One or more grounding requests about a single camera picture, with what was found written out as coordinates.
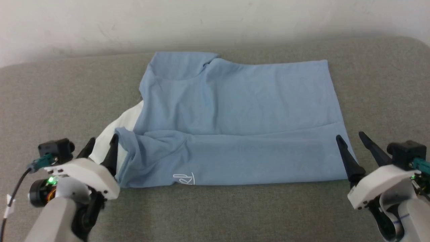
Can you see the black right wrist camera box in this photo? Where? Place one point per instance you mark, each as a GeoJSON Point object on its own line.
{"type": "Point", "coordinates": [404, 153]}

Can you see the light blue white-sleeved t-shirt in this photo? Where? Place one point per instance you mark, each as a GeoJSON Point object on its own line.
{"type": "Point", "coordinates": [235, 117]}

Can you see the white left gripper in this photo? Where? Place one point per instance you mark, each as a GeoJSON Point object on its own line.
{"type": "Point", "coordinates": [87, 171]}

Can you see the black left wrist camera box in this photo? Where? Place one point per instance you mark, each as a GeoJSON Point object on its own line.
{"type": "Point", "coordinates": [55, 149]}

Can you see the grey fabric sofa cushion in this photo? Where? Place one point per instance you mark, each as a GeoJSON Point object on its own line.
{"type": "Point", "coordinates": [218, 211]}

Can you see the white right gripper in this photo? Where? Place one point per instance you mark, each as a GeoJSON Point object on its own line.
{"type": "Point", "coordinates": [373, 185]}

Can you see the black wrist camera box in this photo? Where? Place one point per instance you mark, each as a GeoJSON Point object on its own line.
{"type": "Point", "coordinates": [55, 149]}
{"type": "Point", "coordinates": [404, 153]}

